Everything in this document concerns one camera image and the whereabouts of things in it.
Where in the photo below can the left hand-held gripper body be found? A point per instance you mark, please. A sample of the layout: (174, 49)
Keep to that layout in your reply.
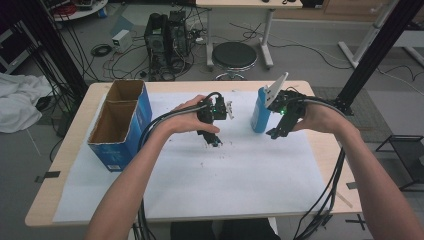
(215, 108)

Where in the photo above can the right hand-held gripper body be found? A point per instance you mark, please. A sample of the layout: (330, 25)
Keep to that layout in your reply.
(291, 103)

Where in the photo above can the blue bottle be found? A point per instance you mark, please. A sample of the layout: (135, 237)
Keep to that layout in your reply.
(260, 116)

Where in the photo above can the person's left hand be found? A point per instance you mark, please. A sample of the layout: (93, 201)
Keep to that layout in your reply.
(186, 120)

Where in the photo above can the person's right hand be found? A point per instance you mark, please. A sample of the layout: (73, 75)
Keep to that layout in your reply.
(323, 118)

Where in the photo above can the white paper sheet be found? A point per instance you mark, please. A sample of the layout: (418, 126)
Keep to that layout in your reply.
(216, 186)

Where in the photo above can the black round stool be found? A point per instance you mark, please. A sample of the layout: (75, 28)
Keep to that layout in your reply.
(234, 55)

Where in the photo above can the blue cardboard box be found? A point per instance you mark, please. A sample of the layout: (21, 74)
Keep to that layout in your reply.
(133, 133)

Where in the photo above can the black computer tower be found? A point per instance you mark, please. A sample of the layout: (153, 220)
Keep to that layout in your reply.
(178, 36)
(156, 40)

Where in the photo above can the person's dark trousers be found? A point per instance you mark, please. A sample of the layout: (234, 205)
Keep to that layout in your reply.
(193, 231)

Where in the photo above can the white-legged wooden desk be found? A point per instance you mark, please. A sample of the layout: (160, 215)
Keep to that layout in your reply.
(233, 3)

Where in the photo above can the small white device box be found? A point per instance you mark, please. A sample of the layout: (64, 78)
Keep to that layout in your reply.
(121, 40)

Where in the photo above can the black tape cross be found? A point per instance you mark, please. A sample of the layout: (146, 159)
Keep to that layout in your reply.
(358, 221)

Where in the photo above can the black tape strip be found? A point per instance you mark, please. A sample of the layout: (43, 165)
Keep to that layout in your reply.
(50, 175)

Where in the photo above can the round white table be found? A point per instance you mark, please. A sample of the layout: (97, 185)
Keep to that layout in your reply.
(85, 13)

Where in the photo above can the white cloth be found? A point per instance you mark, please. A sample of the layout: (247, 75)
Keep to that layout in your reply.
(20, 100)

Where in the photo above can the black metal post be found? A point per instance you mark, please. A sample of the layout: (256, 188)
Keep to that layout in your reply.
(376, 50)
(56, 50)

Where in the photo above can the white desk leg frame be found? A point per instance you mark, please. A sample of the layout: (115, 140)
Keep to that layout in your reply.
(366, 36)

